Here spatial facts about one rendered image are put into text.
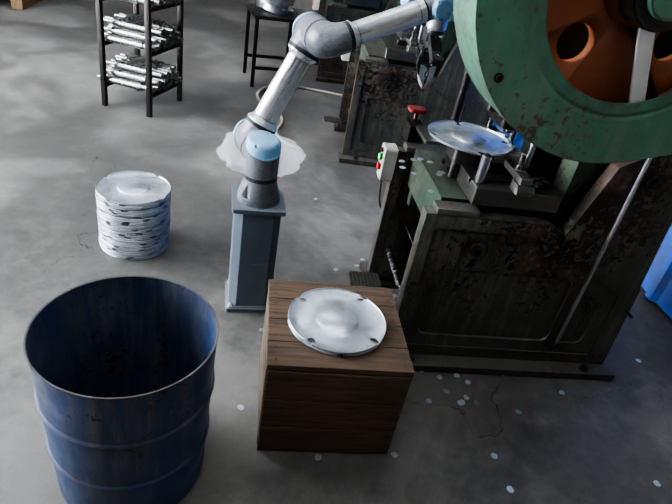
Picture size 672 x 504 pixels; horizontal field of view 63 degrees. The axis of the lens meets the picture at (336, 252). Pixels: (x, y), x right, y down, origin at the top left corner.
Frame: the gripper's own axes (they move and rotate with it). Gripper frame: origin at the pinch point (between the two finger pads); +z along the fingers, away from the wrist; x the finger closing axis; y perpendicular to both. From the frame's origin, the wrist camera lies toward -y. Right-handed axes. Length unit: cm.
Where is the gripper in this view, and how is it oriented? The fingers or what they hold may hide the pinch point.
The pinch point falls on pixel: (423, 85)
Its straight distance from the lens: 221.9
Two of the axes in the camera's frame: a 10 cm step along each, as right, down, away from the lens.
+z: -1.6, 8.3, 5.4
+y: -0.9, -5.5, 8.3
